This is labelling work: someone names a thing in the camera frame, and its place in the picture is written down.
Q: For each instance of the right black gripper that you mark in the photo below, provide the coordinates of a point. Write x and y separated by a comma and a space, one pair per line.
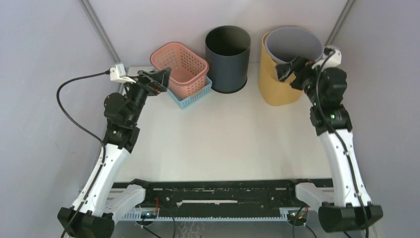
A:
302, 66

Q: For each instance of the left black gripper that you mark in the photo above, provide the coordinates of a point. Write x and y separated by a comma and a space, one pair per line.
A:
154, 84

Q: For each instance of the pink plastic basket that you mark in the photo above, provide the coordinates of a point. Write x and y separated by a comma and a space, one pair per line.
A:
188, 70

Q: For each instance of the blue plastic basket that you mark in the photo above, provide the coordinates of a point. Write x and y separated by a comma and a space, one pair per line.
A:
184, 103

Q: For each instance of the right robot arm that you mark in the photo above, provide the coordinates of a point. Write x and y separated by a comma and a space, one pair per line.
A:
348, 207

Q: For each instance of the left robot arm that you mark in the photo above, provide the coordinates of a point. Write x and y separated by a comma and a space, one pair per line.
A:
92, 215

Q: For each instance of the yellow perforated bin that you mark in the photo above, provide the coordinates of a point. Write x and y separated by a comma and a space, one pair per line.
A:
274, 93

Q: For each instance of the grey inner bin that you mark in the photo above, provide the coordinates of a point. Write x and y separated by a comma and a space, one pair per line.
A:
289, 42

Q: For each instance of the dark blue cylindrical bin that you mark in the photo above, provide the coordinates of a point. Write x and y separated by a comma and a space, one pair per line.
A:
228, 53

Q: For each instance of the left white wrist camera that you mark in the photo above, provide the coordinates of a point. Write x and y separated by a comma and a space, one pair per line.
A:
118, 74

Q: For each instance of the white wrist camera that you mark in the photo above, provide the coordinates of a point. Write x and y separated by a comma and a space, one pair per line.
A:
332, 56
118, 74

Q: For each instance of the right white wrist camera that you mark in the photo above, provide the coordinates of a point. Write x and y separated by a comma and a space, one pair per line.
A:
332, 56

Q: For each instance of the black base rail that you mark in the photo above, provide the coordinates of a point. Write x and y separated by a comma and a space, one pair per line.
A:
216, 197

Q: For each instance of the white slotted cable duct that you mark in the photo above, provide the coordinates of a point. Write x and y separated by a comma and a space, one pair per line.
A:
271, 215

